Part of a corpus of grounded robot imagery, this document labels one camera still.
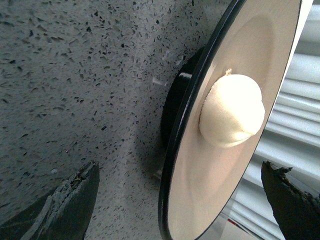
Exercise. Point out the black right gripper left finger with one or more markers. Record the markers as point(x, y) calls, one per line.
point(64, 213)

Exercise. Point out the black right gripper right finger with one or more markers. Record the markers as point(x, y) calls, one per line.
point(295, 205)

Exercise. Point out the white steamed bun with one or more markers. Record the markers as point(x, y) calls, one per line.
point(232, 112)

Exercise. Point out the beige plate with black rim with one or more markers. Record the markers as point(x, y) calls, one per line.
point(255, 38)

